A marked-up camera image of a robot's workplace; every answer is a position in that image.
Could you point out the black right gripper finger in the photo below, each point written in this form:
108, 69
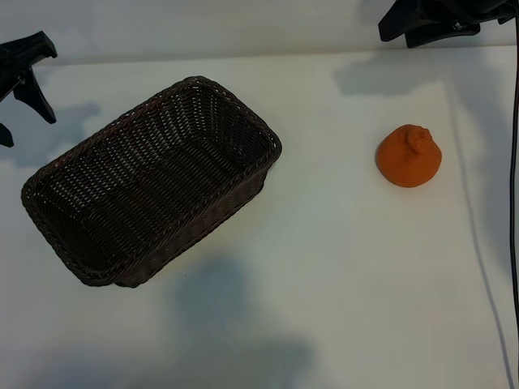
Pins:
442, 34
401, 22

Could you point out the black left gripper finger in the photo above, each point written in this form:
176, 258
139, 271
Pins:
36, 99
32, 48

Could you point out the orange with knobbed top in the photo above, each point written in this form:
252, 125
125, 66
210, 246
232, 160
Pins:
405, 166

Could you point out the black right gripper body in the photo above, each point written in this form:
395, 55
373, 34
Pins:
474, 10

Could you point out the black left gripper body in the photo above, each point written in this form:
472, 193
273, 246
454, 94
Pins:
10, 83

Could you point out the dark brown woven wicker basket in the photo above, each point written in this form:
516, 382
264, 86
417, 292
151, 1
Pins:
121, 194

